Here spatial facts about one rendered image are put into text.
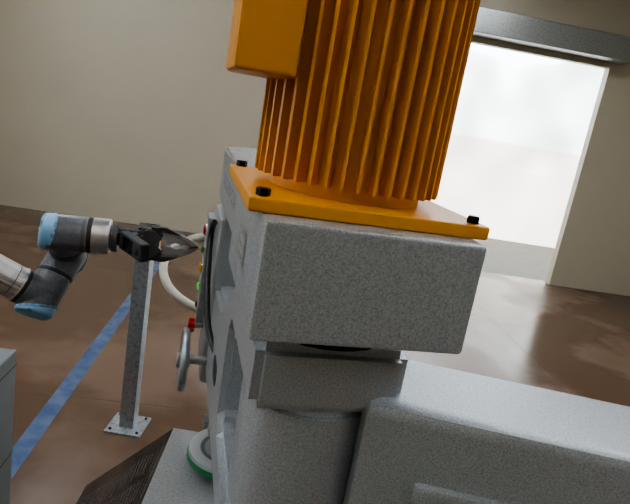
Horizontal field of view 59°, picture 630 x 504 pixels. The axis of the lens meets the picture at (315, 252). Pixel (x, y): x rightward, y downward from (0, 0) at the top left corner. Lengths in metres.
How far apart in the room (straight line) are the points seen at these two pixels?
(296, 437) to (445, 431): 0.19
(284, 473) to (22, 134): 7.74
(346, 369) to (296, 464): 0.15
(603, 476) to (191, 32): 7.37
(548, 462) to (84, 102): 7.62
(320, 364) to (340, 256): 0.17
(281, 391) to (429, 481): 0.22
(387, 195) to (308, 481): 0.39
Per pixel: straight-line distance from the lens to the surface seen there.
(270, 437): 0.77
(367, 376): 0.73
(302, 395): 0.72
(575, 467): 0.80
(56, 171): 8.23
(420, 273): 0.62
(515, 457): 0.78
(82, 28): 8.08
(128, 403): 3.35
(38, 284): 1.55
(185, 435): 1.81
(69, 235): 1.48
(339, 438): 0.78
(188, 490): 1.61
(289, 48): 0.63
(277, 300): 0.58
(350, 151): 0.64
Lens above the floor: 1.85
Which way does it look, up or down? 14 degrees down
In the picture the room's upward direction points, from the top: 10 degrees clockwise
